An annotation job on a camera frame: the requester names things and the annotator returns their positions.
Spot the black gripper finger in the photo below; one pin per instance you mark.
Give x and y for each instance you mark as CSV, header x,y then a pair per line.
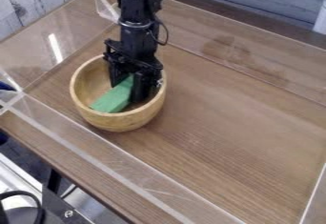
x,y
120,69
144,81

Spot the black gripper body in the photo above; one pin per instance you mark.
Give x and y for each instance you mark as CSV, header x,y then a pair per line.
x,y
136,45

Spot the green rectangular block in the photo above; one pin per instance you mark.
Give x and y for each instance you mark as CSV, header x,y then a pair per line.
x,y
114,100

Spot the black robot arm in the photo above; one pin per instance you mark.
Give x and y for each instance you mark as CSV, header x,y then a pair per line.
x,y
139,11

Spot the brown wooden bowl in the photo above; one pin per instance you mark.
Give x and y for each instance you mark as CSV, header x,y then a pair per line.
x,y
89,83

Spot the black metal table leg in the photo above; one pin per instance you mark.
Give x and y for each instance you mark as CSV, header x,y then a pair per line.
x,y
53,182

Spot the clear acrylic corner bracket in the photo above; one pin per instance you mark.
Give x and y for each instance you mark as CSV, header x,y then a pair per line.
x,y
108,10

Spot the clear acrylic front wall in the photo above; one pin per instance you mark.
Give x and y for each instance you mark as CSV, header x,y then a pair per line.
x,y
157,173

